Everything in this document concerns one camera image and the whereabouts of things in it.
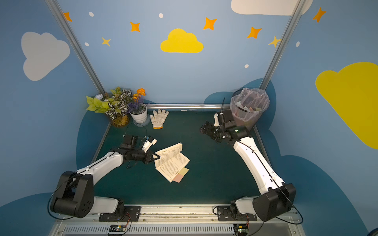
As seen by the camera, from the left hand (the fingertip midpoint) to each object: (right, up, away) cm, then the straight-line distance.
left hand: (158, 155), depth 86 cm
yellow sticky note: (+15, -10, +2) cm, 18 cm away
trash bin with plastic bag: (+61, +32, +21) cm, 72 cm away
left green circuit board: (-18, -33, -14) cm, 40 cm away
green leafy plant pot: (-28, +31, +4) cm, 42 cm away
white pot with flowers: (-17, +30, +12) cm, 36 cm away
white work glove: (-7, +24, +31) cm, 40 cm away
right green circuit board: (+44, -34, -14) cm, 57 cm away
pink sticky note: (+12, -13, 0) cm, 18 cm away
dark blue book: (+6, -5, +7) cm, 10 cm away
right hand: (+27, +15, -8) cm, 32 cm away
